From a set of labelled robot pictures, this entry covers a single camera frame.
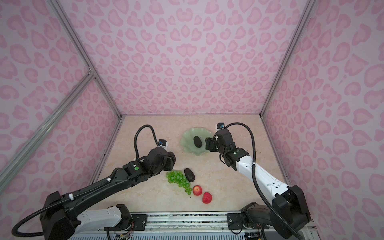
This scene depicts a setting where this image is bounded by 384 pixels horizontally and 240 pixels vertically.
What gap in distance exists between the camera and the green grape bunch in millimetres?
838

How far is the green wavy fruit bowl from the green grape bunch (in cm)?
16

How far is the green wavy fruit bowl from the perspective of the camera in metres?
1.00
